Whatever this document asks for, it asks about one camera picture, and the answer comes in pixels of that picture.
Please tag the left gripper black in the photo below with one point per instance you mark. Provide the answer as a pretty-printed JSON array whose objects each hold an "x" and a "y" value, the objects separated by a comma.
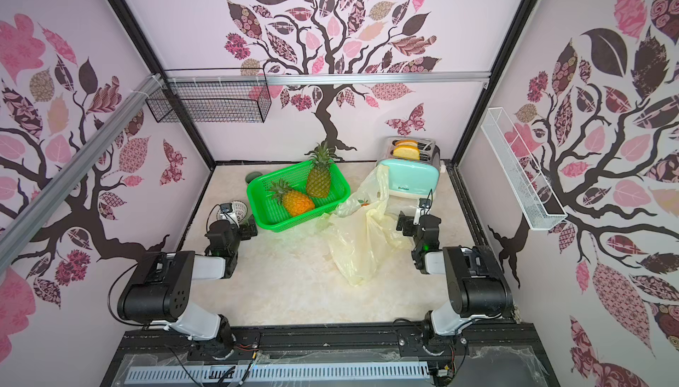
[{"x": 247, "y": 234}]

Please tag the white slotted cable duct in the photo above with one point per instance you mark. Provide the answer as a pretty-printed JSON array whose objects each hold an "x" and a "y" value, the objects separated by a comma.
[{"x": 277, "y": 373}]

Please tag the black wire basket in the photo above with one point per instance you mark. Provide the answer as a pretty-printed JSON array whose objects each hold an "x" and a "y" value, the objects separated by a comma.
[{"x": 231, "y": 98}]

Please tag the bread slice in toaster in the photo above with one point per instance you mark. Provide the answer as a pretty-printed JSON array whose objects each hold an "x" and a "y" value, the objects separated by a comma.
[{"x": 407, "y": 152}]

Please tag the green-yellow pineapple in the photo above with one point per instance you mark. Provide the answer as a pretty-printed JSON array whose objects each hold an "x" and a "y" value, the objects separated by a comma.
[{"x": 319, "y": 180}]

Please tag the mint green toaster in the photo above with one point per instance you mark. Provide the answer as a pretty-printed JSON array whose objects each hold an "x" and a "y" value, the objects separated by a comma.
[{"x": 412, "y": 179}]

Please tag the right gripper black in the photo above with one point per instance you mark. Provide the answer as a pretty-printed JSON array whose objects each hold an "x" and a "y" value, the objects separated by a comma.
[{"x": 407, "y": 223}]

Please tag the orange pineapple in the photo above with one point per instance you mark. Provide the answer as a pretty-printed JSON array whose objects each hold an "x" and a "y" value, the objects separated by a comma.
[{"x": 294, "y": 202}]

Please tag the yellow translucent plastic bag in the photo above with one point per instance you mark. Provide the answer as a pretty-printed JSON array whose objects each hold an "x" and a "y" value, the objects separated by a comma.
[{"x": 361, "y": 232}]

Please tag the back aluminium rail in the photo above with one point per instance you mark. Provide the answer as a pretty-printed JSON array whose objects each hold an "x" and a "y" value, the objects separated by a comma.
[{"x": 337, "y": 79}]

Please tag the patterned white bowl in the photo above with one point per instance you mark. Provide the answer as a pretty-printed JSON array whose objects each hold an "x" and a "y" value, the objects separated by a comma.
[{"x": 239, "y": 215}]

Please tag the green ceramic cup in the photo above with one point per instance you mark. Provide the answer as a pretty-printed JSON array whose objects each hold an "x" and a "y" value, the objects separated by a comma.
[{"x": 252, "y": 176}]

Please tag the white wire shelf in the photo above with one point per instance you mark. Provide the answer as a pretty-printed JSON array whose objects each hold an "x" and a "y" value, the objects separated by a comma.
[{"x": 513, "y": 145}]

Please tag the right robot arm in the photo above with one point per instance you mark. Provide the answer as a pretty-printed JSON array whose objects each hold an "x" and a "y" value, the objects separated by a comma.
[{"x": 476, "y": 291}]

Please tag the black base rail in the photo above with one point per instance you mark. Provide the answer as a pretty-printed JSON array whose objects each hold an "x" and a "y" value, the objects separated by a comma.
[{"x": 488, "y": 353}]

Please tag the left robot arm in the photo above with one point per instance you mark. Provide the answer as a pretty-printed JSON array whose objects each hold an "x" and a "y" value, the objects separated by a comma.
[{"x": 157, "y": 295}]

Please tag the green plastic basket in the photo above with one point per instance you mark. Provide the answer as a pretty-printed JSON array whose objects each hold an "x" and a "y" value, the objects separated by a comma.
[{"x": 272, "y": 215}]

